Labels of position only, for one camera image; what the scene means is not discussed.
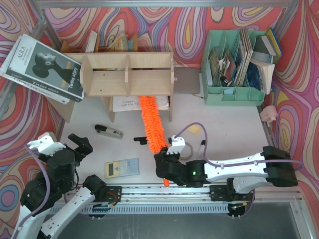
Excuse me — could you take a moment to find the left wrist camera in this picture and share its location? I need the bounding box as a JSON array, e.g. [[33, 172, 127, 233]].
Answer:
[[27, 132, 66, 156]]

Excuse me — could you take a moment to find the black binder clip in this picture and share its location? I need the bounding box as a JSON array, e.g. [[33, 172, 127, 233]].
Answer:
[[133, 136, 148, 145]]

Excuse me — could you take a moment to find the yellow blue calculator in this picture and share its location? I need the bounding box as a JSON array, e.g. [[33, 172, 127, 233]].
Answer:
[[105, 158, 140, 178]]

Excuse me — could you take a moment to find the grey laptop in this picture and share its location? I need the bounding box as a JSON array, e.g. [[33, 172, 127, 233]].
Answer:
[[174, 67, 200, 94]]

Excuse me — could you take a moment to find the wooden bookshelf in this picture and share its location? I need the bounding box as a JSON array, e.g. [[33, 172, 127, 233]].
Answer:
[[67, 52, 174, 121]]

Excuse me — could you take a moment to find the pink piggy figure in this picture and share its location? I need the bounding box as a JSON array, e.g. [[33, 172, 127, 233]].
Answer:
[[260, 105, 278, 127]]

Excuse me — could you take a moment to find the spiral notebook under shelf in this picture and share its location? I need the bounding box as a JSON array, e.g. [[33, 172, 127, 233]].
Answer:
[[112, 96, 169, 112]]

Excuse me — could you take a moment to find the open book in organizer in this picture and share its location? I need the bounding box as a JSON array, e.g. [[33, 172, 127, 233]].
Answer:
[[250, 58, 275, 95]]

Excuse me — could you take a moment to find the clear tape roll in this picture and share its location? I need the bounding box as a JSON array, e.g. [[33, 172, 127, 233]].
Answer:
[[180, 142, 194, 161]]

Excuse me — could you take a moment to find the yellow sticky note pad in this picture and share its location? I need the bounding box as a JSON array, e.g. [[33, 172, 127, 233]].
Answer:
[[187, 124, 202, 136]]

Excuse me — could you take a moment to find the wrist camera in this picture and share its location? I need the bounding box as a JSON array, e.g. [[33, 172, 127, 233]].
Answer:
[[166, 135, 186, 155], [27, 132, 66, 156]]

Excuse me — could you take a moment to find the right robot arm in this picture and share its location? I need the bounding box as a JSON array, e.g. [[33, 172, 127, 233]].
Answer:
[[154, 146, 298, 197]]

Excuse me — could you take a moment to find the green plastic file organizer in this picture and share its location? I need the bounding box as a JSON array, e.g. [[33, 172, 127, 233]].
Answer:
[[201, 28, 265, 106]]

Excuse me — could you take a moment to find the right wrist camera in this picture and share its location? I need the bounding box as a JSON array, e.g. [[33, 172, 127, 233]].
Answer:
[[166, 135, 186, 155]]

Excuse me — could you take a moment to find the orange chenille duster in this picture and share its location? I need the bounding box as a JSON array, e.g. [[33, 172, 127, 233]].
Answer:
[[138, 95, 170, 188]]

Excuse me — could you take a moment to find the blue yellow book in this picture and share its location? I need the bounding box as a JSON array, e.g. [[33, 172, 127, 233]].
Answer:
[[254, 28, 282, 64]]

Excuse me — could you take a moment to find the white black stapler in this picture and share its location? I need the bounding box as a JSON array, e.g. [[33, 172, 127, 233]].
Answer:
[[94, 124, 124, 139]]

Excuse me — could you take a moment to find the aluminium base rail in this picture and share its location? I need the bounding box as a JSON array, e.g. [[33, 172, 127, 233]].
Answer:
[[32, 184, 304, 206]]

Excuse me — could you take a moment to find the Twins story magazine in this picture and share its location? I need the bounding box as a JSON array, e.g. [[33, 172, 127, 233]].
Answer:
[[0, 34, 84, 104]]

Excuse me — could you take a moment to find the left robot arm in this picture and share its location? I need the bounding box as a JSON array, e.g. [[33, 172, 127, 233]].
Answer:
[[12, 132, 107, 239]]

